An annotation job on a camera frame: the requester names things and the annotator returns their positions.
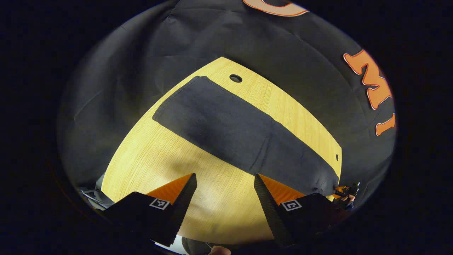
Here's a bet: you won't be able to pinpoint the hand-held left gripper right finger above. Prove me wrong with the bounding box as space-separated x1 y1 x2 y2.
253 173 349 248

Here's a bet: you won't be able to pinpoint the dark grey jeans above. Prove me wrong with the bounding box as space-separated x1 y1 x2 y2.
152 75 342 197

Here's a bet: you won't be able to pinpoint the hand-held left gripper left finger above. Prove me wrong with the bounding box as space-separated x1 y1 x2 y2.
102 173 198 248

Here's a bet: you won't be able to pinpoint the black backdrop cloth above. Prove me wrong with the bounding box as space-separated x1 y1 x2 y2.
57 0 397 209

